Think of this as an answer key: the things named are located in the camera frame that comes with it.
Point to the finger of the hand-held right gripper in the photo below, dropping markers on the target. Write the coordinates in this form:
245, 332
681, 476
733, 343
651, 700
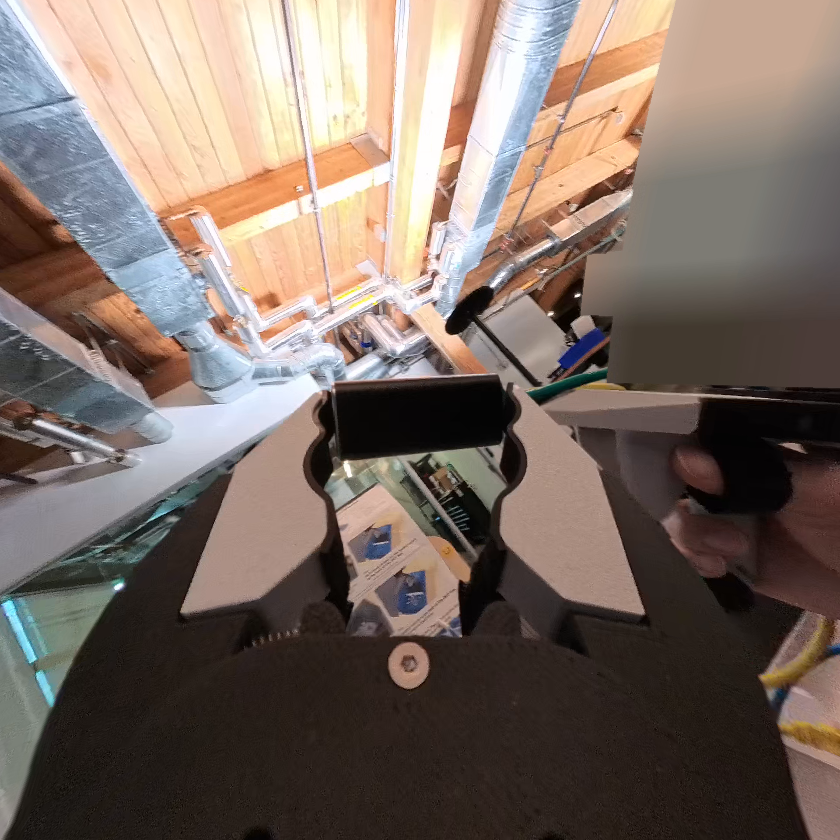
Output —
623, 413

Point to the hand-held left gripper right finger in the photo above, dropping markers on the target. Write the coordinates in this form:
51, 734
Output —
564, 525

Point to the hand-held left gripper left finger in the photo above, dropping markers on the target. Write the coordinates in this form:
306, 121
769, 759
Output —
262, 525

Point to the black ethernet switch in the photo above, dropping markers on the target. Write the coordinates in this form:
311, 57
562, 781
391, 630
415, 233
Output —
420, 417

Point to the person's right hand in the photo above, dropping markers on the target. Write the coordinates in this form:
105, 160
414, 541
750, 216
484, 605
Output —
800, 551

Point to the blue flat object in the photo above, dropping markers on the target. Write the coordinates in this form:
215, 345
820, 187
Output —
584, 348

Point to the printed instruction sheet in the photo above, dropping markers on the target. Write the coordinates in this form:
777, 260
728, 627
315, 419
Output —
380, 558

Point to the white metal cabinet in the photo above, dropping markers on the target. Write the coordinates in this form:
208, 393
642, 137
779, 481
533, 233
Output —
518, 334

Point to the black round disc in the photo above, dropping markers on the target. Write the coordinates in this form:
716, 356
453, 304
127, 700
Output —
469, 310

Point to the silver pipe with brass valve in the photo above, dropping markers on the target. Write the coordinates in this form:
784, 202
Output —
72, 443

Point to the silver insulated pipes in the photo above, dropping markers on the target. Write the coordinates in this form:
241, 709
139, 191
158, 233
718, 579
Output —
315, 315

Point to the thin metal conduit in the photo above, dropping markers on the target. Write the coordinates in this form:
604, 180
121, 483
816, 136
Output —
308, 151

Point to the small silver duct branch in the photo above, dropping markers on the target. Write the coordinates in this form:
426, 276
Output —
590, 220

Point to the rectangular silver insulated duct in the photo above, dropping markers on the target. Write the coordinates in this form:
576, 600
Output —
59, 380

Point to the tall silver insulated duct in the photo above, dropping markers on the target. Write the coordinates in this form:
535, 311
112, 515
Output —
512, 98

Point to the silver duct with cone end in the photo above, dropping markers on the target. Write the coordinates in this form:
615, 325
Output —
85, 170

